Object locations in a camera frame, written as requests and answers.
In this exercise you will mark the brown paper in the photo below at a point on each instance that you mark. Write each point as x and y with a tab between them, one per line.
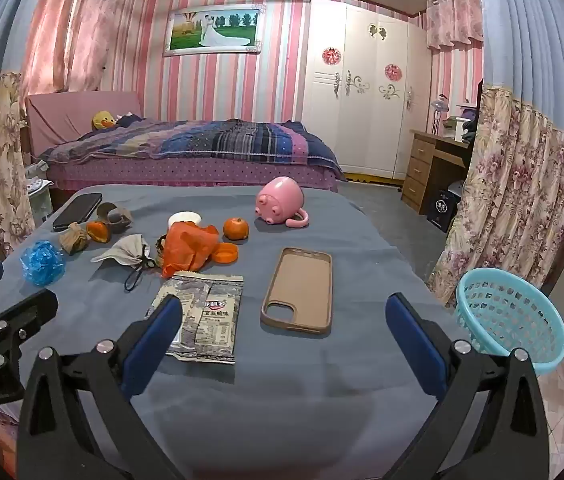
72	240

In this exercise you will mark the grey snack wrapper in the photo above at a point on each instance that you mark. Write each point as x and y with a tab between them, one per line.
211	320

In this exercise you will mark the brown phone case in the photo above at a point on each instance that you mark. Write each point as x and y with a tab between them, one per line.
299	290

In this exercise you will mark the pink pig mug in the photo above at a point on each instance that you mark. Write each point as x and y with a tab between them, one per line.
279	200

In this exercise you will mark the blue-grey tablecloth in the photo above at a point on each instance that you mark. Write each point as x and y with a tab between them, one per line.
287	385

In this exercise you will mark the white box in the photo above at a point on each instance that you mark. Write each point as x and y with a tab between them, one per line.
457	127

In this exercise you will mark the pink window curtain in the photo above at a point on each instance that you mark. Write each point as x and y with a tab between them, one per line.
71	35

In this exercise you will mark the desk lamp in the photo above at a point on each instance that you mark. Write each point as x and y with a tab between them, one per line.
439	107

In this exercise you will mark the blue plastic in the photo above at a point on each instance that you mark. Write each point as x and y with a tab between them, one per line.
41	262

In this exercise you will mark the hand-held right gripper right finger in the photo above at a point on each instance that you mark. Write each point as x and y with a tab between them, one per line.
414	332

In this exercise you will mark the dark blue cloth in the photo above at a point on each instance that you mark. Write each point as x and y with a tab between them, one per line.
129	120

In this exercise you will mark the orange plastic bag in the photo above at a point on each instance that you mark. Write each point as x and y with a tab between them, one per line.
189	250

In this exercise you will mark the white bedside stand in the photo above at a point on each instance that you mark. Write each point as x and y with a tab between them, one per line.
36	190

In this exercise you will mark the turquoise plastic basket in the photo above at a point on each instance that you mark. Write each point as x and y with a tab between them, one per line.
512	320

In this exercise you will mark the red round paper decoration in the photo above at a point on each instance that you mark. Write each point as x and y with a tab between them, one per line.
331	56
392	71

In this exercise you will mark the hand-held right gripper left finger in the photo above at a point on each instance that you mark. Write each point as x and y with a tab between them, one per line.
154	332

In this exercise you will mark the orange plastic lid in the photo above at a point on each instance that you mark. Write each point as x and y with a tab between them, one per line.
224	253

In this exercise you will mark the brown paper cup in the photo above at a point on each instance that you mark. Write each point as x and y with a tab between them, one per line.
114	216

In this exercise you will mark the dark paper bag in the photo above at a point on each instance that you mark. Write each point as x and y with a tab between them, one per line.
443	210

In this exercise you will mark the grey face mask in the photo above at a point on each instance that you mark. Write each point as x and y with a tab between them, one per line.
121	252

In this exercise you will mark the white wardrobe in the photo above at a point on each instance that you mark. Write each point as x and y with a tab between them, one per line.
362	125

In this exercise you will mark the patchwork quilt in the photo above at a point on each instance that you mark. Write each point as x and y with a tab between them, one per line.
211	142

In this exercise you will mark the wooden desk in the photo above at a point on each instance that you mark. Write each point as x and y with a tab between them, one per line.
419	160

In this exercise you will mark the pink bed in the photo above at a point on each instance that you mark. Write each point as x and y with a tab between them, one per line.
86	105

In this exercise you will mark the framed wedding photo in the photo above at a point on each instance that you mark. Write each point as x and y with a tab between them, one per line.
211	30

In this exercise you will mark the pink curtain valance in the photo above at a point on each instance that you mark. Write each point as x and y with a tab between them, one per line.
454	15

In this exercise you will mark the tangerine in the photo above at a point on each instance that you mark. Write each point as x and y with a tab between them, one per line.
236	228

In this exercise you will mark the small orange fruit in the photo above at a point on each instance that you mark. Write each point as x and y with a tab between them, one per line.
97	231

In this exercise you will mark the black phone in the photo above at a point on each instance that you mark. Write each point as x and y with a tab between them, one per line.
79	210

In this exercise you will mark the yellow duck plush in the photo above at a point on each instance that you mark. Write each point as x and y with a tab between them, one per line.
102	121

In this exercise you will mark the brown cardboard tube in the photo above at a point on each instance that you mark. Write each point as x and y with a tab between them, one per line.
160	256

